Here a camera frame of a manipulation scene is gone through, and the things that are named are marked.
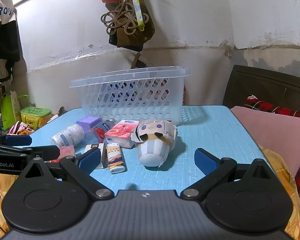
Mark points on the clear bottle strawberry label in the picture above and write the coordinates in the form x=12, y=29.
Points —
x=100, y=132

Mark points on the purple cardboard box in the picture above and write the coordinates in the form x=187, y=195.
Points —
x=88, y=124

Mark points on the crumpled snack packets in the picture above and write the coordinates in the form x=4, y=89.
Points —
x=58, y=115

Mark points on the green lidded box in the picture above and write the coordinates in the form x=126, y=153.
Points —
x=36, y=117

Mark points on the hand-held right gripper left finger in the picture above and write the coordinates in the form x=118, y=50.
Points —
x=90, y=159

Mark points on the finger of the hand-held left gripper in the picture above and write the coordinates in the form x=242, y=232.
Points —
x=40, y=151
x=17, y=140

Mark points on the clear-wrapped white pack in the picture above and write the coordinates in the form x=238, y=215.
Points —
x=68, y=135

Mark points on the dark wooden headboard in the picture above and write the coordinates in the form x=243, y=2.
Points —
x=265, y=87

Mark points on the pink tissue pack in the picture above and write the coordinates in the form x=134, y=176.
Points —
x=122, y=132

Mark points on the pink flat packet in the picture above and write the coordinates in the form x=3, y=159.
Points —
x=66, y=152

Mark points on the brown tool behind basket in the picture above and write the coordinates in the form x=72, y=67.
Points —
x=138, y=61

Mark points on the striped colourful snack bag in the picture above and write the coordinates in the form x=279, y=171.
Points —
x=21, y=128

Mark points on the red plaid pillow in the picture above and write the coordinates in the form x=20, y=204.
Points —
x=272, y=107

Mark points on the white black hanging jacket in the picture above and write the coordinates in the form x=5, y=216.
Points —
x=2, y=22

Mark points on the translucent plastic basket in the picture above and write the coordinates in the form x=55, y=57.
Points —
x=130, y=105

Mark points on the white tube orange print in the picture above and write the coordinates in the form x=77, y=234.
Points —
x=115, y=158

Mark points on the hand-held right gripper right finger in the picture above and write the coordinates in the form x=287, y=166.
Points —
x=205, y=162

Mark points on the brown hanging bag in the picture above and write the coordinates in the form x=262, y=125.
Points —
x=132, y=36

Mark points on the green paper bag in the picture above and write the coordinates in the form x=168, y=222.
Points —
x=8, y=108

